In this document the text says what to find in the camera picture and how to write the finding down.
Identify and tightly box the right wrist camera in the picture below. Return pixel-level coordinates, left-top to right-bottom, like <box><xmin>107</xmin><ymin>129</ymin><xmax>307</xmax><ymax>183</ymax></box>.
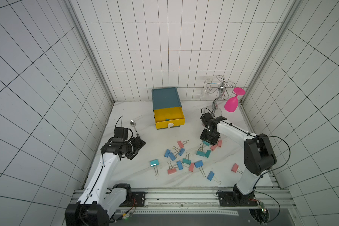
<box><xmin>200</xmin><ymin>112</ymin><xmax>214</xmax><ymax>128</ymax></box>

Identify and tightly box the metal spoon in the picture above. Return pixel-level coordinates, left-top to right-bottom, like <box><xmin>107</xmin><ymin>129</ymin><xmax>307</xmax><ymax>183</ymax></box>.
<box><xmin>130</xmin><ymin>120</ymin><xmax>139</xmax><ymax>137</ymax></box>

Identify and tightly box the blue clip lower centre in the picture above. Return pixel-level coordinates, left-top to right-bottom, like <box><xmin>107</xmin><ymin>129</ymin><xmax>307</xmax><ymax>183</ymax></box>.
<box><xmin>177</xmin><ymin>161</ymin><xmax>183</xmax><ymax>170</ymax></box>

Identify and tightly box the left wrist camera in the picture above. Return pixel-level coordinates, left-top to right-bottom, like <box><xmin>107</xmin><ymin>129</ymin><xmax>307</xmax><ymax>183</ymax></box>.
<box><xmin>114</xmin><ymin>127</ymin><xmax>129</xmax><ymax>140</ymax></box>

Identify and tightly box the pink plastic wine glass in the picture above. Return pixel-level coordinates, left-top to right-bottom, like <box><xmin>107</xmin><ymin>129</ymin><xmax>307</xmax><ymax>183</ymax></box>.
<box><xmin>224</xmin><ymin>87</ymin><xmax>246</xmax><ymax>113</ymax></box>

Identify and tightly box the pink clip far right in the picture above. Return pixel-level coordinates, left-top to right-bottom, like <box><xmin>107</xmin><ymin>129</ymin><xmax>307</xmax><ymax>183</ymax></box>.
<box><xmin>231</xmin><ymin>163</ymin><xmax>244</xmax><ymax>174</ymax></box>

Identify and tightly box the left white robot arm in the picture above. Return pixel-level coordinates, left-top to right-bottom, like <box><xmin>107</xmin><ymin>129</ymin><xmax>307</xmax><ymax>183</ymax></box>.
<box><xmin>65</xmin><ymin>136</ymin><xmax>146</xmax><ymax>226</ymax></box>

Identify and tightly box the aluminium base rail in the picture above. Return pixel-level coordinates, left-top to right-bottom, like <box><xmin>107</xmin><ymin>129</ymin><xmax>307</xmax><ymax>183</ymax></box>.
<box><xmin>65</xmin><ymin>184</ymin><xmax>295</xmax><ymax>222</ymax></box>

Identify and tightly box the blue clip front right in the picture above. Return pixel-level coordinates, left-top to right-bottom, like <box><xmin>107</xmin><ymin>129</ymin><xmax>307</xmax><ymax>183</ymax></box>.
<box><xmin>207</xmin><ymin>171</ymin><xmax>222</xmax><ymax>185</ymax></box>

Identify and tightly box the yellow top drawer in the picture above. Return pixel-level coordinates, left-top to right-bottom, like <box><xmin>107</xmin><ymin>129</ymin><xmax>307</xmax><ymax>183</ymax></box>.
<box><xmin>153</xmin><ymin>107</ymin><xmax>186</xmax><ymax>130</ymax></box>

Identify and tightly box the pink clip lower centre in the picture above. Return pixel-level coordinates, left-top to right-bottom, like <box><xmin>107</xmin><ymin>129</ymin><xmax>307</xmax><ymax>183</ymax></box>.
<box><xmin>189</xmin><ymin>163</ymin><xmax>195</xmax><ymax>172</ymax></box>

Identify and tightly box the chrome glass rack stand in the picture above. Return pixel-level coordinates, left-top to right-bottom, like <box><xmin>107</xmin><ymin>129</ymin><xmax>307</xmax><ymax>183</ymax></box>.
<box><xmin>211</xmin><ymin>75</ymin><xmax>236</xmax><ymax>114</ymax></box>

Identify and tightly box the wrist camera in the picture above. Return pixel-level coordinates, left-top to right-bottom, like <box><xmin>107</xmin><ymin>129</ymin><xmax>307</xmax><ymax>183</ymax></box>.
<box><xmin>200</xmin><ymin>112</ymin><xmax>214</xmax><ymax>128</ymax></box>
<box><xmin>114</xmin><ymin>127</ymin><xmax>129</xmax><ymax>140</ymax></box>

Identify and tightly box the pink clip top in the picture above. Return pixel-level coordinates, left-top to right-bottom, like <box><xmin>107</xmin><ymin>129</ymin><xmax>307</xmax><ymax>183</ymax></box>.
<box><xmin>177</xmin><ymin>140</ymin><xmax>189</xmax><ymax>149</ymax></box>

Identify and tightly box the clear wine glass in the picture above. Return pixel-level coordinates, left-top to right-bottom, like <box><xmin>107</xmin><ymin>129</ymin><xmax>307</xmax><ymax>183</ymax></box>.
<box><xmin>200</xmin><ymin>77</ymin><xmax>213</xmax><ymax>100</ymax></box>

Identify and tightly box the blue clip lower right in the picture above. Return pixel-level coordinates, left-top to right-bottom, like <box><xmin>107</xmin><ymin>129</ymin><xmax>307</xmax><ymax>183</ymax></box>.
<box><xmin>195</xmin><ymin>160</ymin><xmax>206</xmax><ymax>177</ymax></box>

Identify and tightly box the teal drawer cabinet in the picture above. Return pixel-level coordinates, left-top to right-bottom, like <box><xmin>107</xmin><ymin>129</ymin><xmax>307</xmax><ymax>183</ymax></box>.
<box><xmin>151</xmin><ymin>87</ymin><xmax>183</xmax><ymax>130</ymax></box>

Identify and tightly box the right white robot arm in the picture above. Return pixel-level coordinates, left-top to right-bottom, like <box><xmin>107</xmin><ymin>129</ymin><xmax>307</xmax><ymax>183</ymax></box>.
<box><xmin>200</xmin><ymin>114</ymin><xmax>277</xmax><ymax>202</ymax></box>

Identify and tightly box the pink clip front left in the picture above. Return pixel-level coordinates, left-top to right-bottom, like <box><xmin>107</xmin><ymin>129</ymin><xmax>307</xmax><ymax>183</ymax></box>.
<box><xmin>167</xmin><ymin>161</ymin><xmax>177</xmax><ymax>175</ymax></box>

